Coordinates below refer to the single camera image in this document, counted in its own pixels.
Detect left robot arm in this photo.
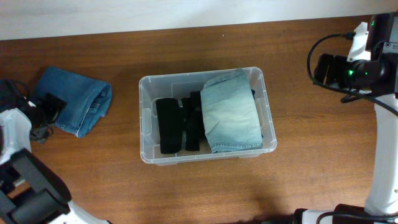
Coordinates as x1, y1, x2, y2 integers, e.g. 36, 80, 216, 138
1, 80, 103, 224

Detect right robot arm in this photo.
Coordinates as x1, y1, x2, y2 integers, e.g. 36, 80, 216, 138
291, 12, 397, 223

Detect black camera cable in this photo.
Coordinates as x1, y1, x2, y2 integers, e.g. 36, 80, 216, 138
0, 79, 37, 108
307, 32, 398, 118

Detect right black camera cable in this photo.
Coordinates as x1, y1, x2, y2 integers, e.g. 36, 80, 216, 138
307, 32, 398, 118

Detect left black camera cable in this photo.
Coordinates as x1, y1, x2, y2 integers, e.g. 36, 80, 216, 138
0, 79, 37, 108

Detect clear plastic storage bin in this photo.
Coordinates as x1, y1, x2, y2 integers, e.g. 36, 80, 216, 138
139, 67, 277, 166

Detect navy blue garment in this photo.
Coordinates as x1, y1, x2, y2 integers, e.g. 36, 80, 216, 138
251, 89, 256, 100

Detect light blue jeans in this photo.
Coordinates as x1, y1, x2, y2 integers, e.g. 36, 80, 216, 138
200, 68, 262, 153

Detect dark blue jeans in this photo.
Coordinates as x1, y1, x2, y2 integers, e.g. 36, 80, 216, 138
31, 67, 112, 138

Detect black garment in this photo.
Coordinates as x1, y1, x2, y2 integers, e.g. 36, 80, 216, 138
180, 91, 206, 151
155, 98, 184, 154

